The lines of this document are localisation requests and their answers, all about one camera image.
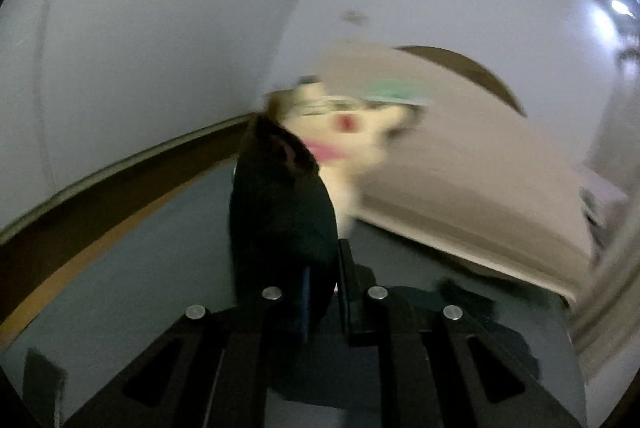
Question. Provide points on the white wardrobe with dark panels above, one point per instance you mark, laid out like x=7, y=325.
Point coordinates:
x=150, y=58

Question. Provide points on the lit lamp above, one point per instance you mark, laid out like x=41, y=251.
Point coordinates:
x=620, y=6

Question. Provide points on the small green cloth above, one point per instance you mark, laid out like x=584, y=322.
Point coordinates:
x=395, y=91

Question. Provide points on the bed with grey sheet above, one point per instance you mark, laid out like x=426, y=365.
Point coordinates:
x=150, y=258

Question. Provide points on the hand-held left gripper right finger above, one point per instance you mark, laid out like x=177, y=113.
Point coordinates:
x=344, y=288

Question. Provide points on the yellow plush toy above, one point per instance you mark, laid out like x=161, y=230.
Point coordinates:
x=350, y=143

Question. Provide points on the dark jacket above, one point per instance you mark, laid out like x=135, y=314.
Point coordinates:
x=280, y=208

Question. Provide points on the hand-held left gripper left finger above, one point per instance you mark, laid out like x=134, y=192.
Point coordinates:
x=305, y=308

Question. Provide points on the brown wooden headboard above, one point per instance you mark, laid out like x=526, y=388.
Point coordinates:
x=475, y=68

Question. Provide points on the wall socket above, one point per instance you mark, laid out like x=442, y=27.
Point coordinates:
x=355, y=16

